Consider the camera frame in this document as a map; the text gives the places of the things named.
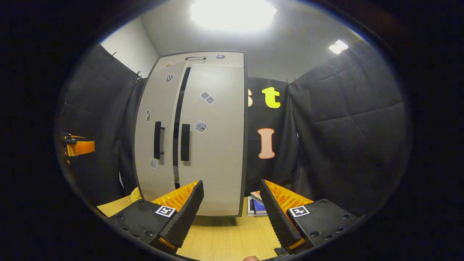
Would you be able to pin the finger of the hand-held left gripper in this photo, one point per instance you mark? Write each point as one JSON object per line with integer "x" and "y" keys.
{"x": 81, "y": 148}

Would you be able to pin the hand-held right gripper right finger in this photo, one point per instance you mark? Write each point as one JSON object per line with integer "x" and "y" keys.
{"x": 277, "y": 221}

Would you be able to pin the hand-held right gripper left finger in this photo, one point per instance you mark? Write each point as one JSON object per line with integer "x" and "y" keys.
{"x": 185, "y": 221}

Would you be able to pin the grey shoe cabinet door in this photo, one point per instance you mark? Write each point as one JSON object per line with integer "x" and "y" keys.
{"x": 217, "y": 163}
{"x": 143, "y": 145}

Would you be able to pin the grey shoe cabinet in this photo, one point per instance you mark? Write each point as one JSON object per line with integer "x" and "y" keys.
{"x": 245, "y": 145}

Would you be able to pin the grey cabinet drawer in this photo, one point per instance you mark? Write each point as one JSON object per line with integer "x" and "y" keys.
{"x": 232, "y": 59}

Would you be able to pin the blue cover book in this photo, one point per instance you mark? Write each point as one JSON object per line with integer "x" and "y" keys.
{"x": 258, "y": 207}

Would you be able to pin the yellow plush toy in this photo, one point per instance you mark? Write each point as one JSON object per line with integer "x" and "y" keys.
{"x": 135, "y": 195}

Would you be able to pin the small ceiling light panel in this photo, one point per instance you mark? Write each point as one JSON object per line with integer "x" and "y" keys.
{"x": 338, "y": 46}

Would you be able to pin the large ceiling light panel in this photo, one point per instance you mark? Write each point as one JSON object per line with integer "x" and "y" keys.
{"x": 233, "y": 14}

